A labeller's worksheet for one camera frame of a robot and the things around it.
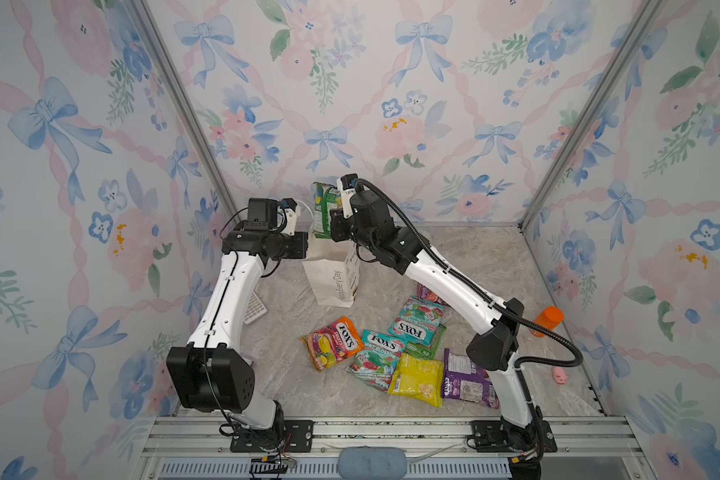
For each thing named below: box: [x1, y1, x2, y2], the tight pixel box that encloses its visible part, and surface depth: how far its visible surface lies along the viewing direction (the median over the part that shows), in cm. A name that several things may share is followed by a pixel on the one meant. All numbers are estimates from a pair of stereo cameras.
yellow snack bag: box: [388, 353, 444, 408], surface depth 82 cm
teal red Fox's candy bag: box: [346, 330, 406, 394], surface depth 85 cm
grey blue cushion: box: [338, 446, 407, 480], surface depth 70 cm
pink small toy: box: [552, 367, 569, 385], surface depth 84 cm
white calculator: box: [244, 291, 267, 325], surface depth 97 cm
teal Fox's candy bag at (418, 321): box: [388, 296, 444, 347], surface depth 92 cm
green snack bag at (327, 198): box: [312, 182, 343, 239], surface depth 78 cm
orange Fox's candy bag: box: [300, 316, 365, 372], surface depth 88 cm
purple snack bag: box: [442, 348, 500, 409], surface depth 81 cm
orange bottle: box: [529, 306, 564, 338], surface depth 86 cm
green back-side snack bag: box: [401, 323, 446, 360], surface depth 89 cm
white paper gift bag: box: [302, 214, 361, 308], surface depth 83 cm
